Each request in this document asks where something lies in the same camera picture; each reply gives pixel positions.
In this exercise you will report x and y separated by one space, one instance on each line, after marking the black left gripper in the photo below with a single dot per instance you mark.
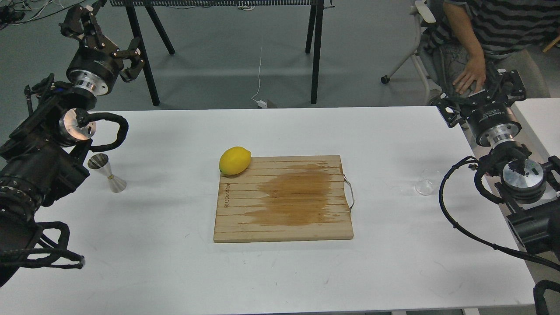
92 69

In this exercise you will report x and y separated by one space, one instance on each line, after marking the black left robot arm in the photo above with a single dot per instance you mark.
45 155

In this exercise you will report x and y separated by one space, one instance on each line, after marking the person in striped shirt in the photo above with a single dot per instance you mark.
501 30

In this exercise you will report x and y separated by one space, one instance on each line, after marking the steel double jigger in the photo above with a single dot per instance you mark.
100 163

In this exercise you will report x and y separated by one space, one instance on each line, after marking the black metal frame table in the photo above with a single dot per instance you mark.
207 32

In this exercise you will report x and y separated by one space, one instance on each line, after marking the person's hand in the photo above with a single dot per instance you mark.
472 77

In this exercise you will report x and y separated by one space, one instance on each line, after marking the clear glass measuring cup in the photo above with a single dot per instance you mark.
428 182

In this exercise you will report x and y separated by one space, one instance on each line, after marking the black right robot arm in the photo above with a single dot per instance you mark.
507 174

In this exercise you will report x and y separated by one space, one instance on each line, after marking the white office chair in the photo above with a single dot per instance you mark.
426 15

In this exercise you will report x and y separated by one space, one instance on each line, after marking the white side table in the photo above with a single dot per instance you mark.
540 121

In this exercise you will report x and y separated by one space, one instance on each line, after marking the wooden cutting board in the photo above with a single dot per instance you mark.
284 199

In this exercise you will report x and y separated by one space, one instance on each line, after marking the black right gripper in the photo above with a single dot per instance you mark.
492 124

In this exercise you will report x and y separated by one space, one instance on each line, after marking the yellow lemon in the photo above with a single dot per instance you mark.
234 160

